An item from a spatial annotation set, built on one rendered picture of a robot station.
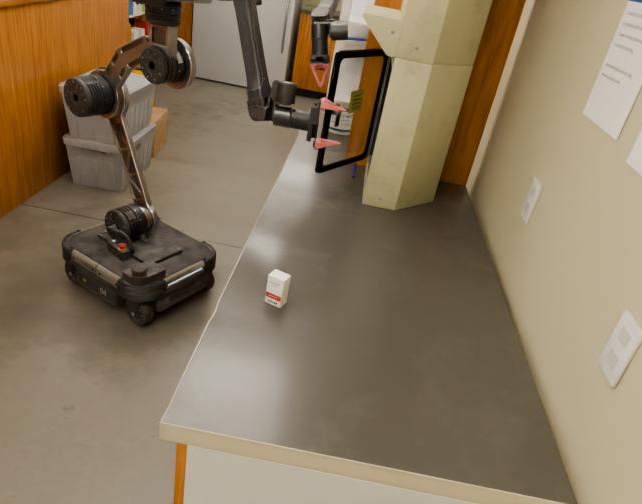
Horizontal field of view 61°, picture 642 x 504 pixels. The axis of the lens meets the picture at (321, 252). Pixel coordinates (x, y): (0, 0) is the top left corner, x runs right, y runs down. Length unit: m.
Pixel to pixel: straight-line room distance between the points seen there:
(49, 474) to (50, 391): 0.39
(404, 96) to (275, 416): 1.06
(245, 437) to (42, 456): 1.32
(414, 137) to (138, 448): 1.44
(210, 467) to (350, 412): 0.26
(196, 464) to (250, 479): 0.10
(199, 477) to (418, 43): 1.25
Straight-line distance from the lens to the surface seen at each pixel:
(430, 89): 1.71
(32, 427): 2.29
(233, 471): 1.01
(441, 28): 1.67
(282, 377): 1.06
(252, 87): 1.67
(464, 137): 2.14
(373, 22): 1.66
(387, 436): 1.01
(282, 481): 1.01
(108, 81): 2.77
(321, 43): 1.97
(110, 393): 2.36
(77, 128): 3.84
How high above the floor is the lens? 1.66
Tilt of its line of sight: 29 degrees down
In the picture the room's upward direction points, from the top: 11 degrees clockwise
